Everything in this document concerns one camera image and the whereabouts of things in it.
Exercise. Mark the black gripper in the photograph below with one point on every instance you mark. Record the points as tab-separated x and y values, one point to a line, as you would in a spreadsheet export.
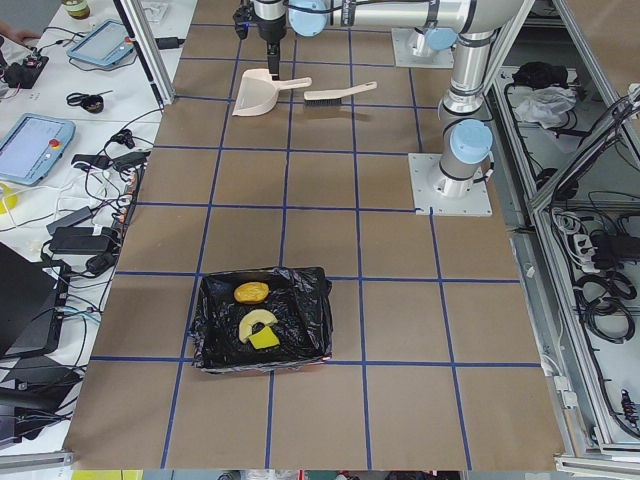
271	27

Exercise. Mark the beige plastic dustpan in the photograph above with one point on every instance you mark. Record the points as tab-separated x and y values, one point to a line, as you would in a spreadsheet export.
259	91

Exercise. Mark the beige hand brush black bristles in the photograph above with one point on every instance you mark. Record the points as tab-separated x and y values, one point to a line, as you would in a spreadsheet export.
334	97

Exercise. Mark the brown wrinkled potato toy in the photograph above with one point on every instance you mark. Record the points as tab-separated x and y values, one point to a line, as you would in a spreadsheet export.
251	292

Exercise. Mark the yellow green fruit chunk toy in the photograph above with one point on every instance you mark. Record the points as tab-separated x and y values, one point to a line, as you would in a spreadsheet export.
264	339

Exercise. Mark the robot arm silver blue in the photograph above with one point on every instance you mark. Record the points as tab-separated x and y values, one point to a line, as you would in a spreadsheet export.
475	24

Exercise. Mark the bin with black trash bag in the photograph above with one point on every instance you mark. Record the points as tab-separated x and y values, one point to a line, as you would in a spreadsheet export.
299	298

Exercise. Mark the blue teach pendant far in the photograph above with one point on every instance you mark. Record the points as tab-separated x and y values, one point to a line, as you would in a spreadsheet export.
105	46

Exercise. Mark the blue teach pendant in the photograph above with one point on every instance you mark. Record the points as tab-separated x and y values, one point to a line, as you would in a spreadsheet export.
32	146
105	46

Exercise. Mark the blue teach pendant near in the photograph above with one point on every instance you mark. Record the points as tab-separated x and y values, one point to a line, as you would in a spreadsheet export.
32	146

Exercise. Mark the white crumpled cloth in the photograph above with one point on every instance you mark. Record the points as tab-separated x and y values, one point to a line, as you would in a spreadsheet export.
548	107

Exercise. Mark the black power adapter brick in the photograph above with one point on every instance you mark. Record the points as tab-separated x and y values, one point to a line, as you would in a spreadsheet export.
83	240

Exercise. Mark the black laptop computer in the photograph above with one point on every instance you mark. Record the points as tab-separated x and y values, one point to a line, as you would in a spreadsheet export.
32	296

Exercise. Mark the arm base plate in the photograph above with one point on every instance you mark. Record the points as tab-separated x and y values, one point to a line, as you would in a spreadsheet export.
430	48
436	194

